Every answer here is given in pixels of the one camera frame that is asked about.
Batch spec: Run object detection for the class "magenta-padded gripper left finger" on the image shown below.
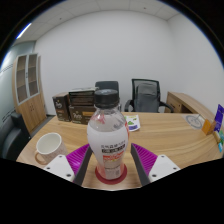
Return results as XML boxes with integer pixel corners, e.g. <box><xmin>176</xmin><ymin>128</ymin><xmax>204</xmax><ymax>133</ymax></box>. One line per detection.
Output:
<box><xmin>43</xmin><ymin>143</ymin><xmax>94</xmax><ymax>187</ymax></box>

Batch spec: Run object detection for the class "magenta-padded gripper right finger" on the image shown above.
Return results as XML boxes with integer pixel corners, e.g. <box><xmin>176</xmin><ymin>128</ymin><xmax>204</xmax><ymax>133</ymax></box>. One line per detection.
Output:
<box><xmin>129</xmin><ymin>143</ymin><xmax>181</xmax><ymax>187</ymax></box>

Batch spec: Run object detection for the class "clear black-capped drink bottle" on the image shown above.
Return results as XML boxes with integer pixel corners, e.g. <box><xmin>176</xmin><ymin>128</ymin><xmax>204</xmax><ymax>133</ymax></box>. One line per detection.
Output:
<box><xmin>86</xmin><ymin>88</ymin><xmax>130</xmax><ymax>181</ymax></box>

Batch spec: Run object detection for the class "cream patterned ceramic mug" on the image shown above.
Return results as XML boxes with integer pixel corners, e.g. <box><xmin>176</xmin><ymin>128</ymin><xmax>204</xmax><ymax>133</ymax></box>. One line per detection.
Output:
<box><xmin>34</xmin><ymin>132</ymin><xmax>69</xmax><ymax>166</ymax></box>

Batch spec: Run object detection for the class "flat round red coaster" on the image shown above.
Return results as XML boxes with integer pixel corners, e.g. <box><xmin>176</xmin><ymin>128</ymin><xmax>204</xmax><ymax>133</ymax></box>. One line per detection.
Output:
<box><xmin>94</xmin><ymin>163</ymin><xmax>128</xmax><ymax>185</ymax></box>

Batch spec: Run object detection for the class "white green purple leaflet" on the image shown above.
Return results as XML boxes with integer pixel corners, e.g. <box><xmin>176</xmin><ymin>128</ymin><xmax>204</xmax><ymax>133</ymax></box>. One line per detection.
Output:
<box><xmin>124</xmin><ymin>114</ymin><xmax>142</xmax><ymax>132</ymax></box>

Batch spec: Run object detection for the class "wide brown carton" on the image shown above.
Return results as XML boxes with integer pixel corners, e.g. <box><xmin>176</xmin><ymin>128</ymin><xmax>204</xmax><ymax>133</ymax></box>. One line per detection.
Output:
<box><xmin>68</xmin><ymin>104</ymin><xmax>98</xmax><ymax>125</ymax></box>

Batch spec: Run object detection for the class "round white disc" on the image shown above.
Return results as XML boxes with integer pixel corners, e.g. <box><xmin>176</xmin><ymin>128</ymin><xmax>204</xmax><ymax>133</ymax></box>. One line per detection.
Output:
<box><xmin>184</xmin><ymin>114</ymin><xmax>205</xmax><ymax>130</ymax></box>

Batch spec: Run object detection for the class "black leather sofa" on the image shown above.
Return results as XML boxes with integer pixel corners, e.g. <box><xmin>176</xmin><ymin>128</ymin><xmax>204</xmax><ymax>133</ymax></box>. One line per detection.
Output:
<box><xmin>0</xmin><ymin>111</ymin><xmax>32</xmax><ymax>161</ymax></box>

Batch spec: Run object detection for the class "tall dark brown carton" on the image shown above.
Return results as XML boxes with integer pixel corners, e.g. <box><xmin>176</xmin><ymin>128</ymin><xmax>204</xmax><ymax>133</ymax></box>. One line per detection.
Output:
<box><xmin>52</xmin><ymin>92</ymin><xmax>72</xmax><ymax>122</ymax></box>

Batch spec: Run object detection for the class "small orange wooden box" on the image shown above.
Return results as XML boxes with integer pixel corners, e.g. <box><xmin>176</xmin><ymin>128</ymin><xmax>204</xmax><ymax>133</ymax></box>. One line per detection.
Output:
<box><xmin>201</xmin><ymin>118</ymin><xmax>218</xmax><ymax>136</ymax></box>

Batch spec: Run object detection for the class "small green box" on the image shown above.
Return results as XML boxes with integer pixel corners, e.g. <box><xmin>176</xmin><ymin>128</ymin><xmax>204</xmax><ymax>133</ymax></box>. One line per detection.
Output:
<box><xmin>216</xmin><ymin>131</ymin><xmax>224</xmax><ymax>146</ymax></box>

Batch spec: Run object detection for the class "wooden side desk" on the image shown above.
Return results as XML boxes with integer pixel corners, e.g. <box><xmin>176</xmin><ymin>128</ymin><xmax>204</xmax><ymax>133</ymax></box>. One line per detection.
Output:
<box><xmin>164</xmin><ymin>91</ymin><xmax>216</xmax><ymax>121</ymax></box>

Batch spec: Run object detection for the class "wooden shelf cabinet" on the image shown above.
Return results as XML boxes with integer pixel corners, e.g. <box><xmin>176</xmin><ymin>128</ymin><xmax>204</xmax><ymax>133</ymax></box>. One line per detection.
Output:
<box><xmin>12</xmin><ymin>53</ymin><xmax>48</xmax><ymax>134</ymax></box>

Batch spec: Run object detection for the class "black mesh office chair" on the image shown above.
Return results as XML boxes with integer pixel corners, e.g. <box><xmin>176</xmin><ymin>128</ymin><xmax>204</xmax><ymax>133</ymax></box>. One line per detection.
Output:
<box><xmin>124</xmin><ymin>78</ymin><xmax>175</xmax><ymax>114</ymax></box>

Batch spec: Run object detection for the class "purple standing card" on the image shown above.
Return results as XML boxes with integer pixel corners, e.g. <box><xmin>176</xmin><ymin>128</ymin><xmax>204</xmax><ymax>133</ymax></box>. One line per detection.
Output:
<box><xmin>213</xmin><ymin>103</ymin><xmax>224</xmax><ymax>134</ymax></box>

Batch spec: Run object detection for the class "black padded office chair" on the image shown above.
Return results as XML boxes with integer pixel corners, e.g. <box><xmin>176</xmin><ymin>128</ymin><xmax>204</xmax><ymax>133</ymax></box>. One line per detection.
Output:
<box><xmin>94</xmin><ymin>80</ymin><xmax>120</xmax><ymax>93</ymax></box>

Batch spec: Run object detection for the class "long ceiling light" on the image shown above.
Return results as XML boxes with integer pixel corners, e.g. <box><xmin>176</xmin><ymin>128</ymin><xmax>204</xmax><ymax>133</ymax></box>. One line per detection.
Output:
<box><xmin>15</xmin><ymin>22</ymin><xmax>33</xmax><ymax>40</ymax></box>

